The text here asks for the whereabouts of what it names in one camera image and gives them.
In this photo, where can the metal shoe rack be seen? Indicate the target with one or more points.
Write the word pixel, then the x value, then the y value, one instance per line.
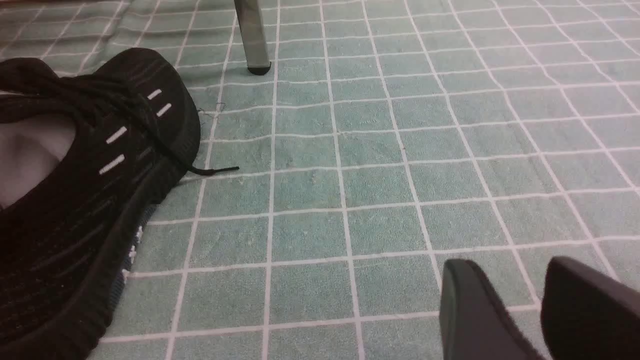
pixel 252 30

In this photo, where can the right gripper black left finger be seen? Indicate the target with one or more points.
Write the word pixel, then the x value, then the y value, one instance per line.
pixel 474 323

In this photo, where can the black knit sneaker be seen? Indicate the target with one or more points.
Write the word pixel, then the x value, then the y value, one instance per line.
pixel 131 131

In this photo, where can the green grid floor mat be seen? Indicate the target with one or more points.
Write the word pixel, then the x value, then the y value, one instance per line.
pixel 388 137

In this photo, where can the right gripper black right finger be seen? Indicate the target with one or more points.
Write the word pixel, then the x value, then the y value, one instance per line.
pixel 587 315

